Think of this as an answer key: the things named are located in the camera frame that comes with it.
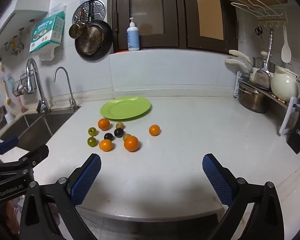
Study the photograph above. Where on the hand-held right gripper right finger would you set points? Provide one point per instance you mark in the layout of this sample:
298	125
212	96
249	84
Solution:
217	177

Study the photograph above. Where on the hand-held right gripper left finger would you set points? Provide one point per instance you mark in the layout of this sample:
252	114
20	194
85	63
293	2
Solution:
86	180

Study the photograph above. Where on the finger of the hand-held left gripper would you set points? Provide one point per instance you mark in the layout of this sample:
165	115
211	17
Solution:
7	143
37	155

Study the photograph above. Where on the green round fruit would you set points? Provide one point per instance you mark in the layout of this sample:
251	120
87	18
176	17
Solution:
91	141
92	131

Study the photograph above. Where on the small orange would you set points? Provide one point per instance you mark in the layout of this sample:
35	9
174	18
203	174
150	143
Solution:
106	145
104	124
154	130

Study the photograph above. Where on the dark purple plum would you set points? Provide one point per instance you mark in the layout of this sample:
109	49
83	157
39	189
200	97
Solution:
108	136
119	132

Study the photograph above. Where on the large orange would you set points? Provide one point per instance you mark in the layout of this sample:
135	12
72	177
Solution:
131	143

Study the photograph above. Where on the tan round fruit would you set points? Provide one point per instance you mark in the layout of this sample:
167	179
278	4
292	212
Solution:
119	125
126	137

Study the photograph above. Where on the green plate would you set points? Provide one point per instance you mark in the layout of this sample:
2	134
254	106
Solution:
125	108

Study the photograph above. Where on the white cup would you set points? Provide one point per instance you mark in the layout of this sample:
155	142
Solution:
8	117

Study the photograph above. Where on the steel sink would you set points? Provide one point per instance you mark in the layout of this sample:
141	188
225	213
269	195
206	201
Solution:
32	125

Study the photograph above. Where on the pink hanging utensil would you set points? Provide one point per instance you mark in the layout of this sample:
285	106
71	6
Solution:
23	109

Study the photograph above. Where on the hanging dish brush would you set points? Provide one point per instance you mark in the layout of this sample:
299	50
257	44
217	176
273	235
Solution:
8	100

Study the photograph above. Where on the large chrome faucet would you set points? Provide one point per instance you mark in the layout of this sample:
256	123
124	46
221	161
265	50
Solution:
30	82

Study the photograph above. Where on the slim chrome faucet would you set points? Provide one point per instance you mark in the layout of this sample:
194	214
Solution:
69	90

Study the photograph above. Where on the steel cooking pot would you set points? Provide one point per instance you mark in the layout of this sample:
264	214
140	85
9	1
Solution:
252	101

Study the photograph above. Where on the black knife block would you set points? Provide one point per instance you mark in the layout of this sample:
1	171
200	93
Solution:
298	132

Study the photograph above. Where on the metal spatula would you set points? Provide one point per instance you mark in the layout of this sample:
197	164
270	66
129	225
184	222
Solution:
261	77

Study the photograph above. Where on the white ceramic pitcher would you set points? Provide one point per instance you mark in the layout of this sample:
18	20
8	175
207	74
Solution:
283	86

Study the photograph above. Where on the teal cardboard box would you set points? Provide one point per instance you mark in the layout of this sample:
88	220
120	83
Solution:
47	32

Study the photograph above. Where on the steel pot with lid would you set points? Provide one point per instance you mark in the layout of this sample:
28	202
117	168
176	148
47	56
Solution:
258	63

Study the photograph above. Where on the black frying pan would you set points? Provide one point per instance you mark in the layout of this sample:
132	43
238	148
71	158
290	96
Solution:
93	41

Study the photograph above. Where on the small brass saucepan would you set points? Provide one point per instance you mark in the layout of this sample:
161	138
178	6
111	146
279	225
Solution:
77	30

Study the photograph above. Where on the white range hood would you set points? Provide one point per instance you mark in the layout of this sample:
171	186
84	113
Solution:
27	2

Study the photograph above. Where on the white rice paddle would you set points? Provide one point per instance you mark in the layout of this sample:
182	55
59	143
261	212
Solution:
286	52

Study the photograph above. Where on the pump soap bottle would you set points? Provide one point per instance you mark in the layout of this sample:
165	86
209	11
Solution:
133	38

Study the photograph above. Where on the black scissors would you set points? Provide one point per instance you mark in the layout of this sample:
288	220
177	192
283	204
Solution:
259	30

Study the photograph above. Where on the round metal steamer tray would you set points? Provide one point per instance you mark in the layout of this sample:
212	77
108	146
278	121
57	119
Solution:
97	8

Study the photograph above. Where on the wall hook rail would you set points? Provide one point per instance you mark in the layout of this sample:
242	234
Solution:
13	42

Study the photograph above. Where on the wall power outlet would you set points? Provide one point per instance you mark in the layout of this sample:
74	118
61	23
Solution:
298	67

